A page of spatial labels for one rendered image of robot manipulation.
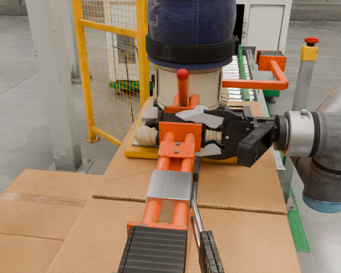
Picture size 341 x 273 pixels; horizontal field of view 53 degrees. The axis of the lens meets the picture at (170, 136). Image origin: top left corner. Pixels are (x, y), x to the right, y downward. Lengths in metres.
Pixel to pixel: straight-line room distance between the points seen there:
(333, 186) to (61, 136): 2.00
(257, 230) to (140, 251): 0.31
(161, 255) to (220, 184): 0.40
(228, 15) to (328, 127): 0.33
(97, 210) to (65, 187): 0.81
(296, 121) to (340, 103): 0.18
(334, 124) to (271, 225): 0.22
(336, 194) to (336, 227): 1.51
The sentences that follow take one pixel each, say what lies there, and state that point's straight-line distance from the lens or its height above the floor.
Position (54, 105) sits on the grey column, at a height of 0.53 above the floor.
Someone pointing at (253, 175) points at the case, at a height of 0.94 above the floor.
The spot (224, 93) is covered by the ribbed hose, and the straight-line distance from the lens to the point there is 1.06.
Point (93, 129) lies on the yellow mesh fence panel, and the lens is 2.94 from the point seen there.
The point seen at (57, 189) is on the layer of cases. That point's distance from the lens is 1.49.
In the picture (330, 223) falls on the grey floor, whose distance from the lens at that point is 2.29.
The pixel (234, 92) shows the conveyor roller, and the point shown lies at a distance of 2.52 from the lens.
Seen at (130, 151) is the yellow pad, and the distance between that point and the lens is 0.83.
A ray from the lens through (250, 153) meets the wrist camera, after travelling 0.59.
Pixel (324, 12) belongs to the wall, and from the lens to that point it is 10.42.
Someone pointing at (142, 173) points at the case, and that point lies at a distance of 0.79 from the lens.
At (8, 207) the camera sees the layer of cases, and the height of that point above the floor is 0.54.
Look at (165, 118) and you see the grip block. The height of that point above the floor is 1.09.
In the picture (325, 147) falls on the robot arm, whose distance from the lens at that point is 0.69.
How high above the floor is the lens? 1.37
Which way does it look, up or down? 27 degrees down
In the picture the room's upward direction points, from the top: straight up
